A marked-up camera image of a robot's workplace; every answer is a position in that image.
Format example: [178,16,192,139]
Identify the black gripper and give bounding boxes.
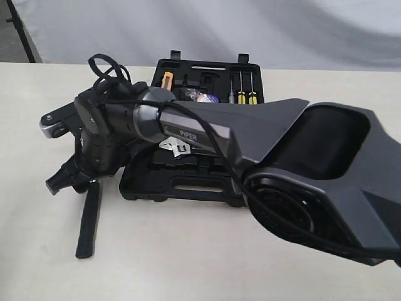
[45,155,119,195]

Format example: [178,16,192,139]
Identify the steel claw hammer black grip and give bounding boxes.
[75,181,101,260]

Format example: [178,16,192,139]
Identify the adjustable wrench black handle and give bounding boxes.
[159,137,201,158]

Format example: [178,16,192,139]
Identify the insulating tape roll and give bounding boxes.
[181,88,220,103]

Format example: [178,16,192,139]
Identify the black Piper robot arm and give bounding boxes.
[46,82,400,265]

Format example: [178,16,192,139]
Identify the black plastic tool case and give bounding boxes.
[119,50,264,208]

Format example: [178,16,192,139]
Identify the orange utility knife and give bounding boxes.
[161,71,174,91]

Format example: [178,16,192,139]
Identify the black backdrop stand pole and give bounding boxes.
[6,0,36,63]

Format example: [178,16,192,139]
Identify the yellow black screwdriver left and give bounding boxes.
[237,71,246,104]

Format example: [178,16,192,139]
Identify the yellow black screwdriver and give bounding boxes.
[237,71,246,104]
[249,72,258,105]

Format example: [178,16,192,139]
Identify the yellow black screwdriver right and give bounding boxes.
[249,72,258,105]

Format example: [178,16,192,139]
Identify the white backdrop cloth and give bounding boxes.
[14,1,400,70]

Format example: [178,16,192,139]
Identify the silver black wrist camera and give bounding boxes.
[39,102,83,139]

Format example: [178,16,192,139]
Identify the clear handle tester screwdriver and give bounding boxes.
[228,75,235,104]

